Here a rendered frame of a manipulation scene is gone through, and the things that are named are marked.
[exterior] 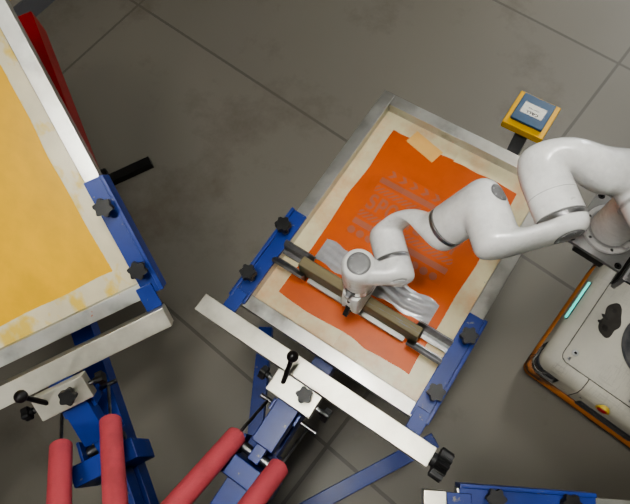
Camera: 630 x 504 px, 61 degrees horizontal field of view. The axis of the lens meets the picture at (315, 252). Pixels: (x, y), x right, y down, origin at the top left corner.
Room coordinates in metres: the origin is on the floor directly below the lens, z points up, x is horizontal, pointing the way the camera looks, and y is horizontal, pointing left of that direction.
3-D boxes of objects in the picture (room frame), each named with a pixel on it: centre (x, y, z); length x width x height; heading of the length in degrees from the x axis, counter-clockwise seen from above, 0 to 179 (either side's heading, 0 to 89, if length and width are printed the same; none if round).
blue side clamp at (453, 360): (0.15, -0.27, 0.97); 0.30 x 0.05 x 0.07; 135
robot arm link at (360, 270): (0.36, -0.12, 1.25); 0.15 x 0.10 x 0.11; 90
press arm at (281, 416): (0.13, 0.16, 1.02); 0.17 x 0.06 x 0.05; 135
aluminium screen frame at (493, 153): (0.52, -0.24, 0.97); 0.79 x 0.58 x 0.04; 135
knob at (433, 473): (-0.05, -0.17, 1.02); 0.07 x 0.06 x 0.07; 135
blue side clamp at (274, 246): (0.55, 0.13, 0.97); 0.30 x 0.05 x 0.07; 135
